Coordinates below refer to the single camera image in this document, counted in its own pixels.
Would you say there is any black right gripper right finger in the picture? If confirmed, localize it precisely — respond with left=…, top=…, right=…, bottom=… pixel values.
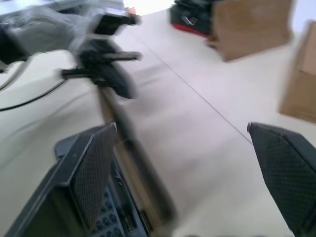
left=246, top=121, right=316, bottom=237

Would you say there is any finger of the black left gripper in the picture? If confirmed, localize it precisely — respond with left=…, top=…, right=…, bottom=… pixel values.
left=107, top=64, right=136, bottom=100
left=114, top=51, right=143, bottom=62

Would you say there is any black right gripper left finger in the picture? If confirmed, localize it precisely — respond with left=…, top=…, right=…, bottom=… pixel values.
left=4, top=122, right=117, bottom=237

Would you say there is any black and red tool case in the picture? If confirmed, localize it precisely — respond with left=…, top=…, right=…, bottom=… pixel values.
left=169, top=0, right=216, bottom=38

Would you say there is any large brown cardboard box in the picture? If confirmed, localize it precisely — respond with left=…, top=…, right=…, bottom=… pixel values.
left=208, top=0, right=298, bottom=63

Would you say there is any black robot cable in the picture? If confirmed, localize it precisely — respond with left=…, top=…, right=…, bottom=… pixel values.
left=0, top=78, right=70, bottom=111

